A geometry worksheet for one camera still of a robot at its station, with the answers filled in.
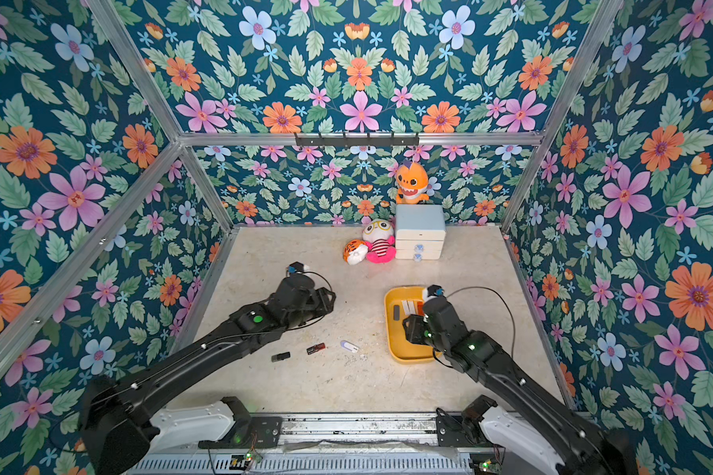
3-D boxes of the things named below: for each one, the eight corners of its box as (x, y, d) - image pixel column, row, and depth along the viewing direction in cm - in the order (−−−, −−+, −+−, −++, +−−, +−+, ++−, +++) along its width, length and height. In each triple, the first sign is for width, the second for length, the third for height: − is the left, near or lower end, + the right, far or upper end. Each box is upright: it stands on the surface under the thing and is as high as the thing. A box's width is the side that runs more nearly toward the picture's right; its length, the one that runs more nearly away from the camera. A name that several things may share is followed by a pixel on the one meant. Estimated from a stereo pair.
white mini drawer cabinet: (396, 262, 110) (397, 235, 99) (394, 232, 121) (396, 204, 109) (442, 262, 110) (449, 235, 99) (437, 232, 121) (443, 204, 109)
